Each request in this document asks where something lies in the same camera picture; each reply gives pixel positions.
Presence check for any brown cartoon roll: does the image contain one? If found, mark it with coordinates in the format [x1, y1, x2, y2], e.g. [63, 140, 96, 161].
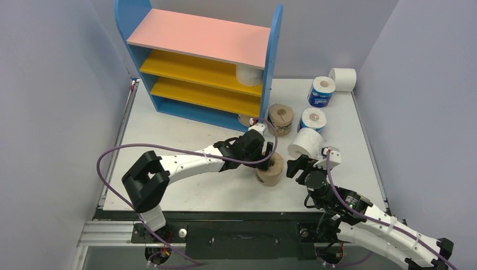
[255, 152, 284, 187]
[267, 103, 295, 137]

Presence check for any plain white toilet roll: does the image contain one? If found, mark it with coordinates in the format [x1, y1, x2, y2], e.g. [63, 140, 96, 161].
[236, 65, 264, 87]

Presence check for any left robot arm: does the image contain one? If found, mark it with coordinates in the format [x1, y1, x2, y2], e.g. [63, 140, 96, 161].
[121, 129, 274, 242]

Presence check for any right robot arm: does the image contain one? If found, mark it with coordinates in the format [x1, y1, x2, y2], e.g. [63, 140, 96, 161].
[286, 148, 455, 269]

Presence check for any blue pink yellow shelf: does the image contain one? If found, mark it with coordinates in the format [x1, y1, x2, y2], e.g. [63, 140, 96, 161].
[114, 1, 284, 131]

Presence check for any plain white roll lying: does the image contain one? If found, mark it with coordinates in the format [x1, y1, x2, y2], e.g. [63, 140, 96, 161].
[287, 128, 325, 159]

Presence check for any blue wrapped roll front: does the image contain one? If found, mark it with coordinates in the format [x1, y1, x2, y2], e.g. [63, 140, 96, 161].
[297, 107, 327, 133]

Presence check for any blue wrapped roll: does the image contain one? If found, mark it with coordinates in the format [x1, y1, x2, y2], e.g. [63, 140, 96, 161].
[308, 76, 336, 107]
[297, 107, 327, 133]

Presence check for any blue wrapped roll back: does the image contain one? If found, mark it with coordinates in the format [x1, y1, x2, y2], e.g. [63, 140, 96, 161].
[308, 76, 336, 107]

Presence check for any white roll lying at back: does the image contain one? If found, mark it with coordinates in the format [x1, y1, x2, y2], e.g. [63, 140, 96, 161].
[328, 68, 357, 92]

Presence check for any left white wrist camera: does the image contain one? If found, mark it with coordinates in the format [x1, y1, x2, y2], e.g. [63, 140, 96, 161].
[248, 123, 268, 137]

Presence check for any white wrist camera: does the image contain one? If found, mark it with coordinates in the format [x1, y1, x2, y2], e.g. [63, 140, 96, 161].
[313, 146, 342, 170]
[248, 123, 268, 137]

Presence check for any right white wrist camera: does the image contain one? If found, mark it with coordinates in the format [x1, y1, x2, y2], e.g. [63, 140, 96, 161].
[313, 146, 342, 170]

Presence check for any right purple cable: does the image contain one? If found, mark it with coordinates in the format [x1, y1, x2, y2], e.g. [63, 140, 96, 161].
[326, 148, 459, 270]

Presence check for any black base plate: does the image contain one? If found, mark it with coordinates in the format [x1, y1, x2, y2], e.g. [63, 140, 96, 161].
[93, 211, 355, 261]

